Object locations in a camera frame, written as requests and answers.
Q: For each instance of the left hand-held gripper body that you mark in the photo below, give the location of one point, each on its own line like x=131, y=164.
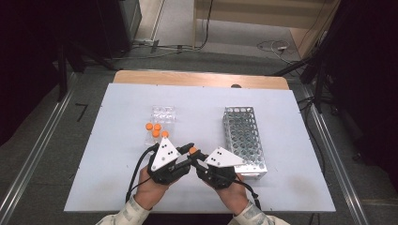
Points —
x=164, y=154

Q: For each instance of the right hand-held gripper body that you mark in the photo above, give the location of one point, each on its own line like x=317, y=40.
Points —
x=225, y=159

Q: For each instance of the perforated metal tube rack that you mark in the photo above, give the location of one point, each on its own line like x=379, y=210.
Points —
x=244, y=131

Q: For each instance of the clear plastic tube rack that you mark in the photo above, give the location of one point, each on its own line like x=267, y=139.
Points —
x=162, y=114

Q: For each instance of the person's left hand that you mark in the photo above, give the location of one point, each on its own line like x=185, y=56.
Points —
x=148, y=190

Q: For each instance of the person's right hand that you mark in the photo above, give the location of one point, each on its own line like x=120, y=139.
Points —
x=234, y=198

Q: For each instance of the white board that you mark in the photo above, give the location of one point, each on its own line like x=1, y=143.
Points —
x=194, y=103

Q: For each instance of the wooden table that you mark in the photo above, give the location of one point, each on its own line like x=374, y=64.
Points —
x=187, y=79

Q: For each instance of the black metal stand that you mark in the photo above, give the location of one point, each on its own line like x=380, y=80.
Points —
x=62, y=78
x=319, y=90

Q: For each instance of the black cabinet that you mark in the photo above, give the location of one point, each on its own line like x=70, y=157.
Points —
x=115, y=25

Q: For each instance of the pale wooden shelf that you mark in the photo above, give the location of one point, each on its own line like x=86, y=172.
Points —
x=250, y=20

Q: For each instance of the dark curtain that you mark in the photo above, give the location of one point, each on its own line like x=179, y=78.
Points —
x=369, y=78
x=25, y=62

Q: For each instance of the metal floor rail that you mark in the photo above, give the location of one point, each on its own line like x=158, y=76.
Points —
x=38, y=146
x=326, y=137

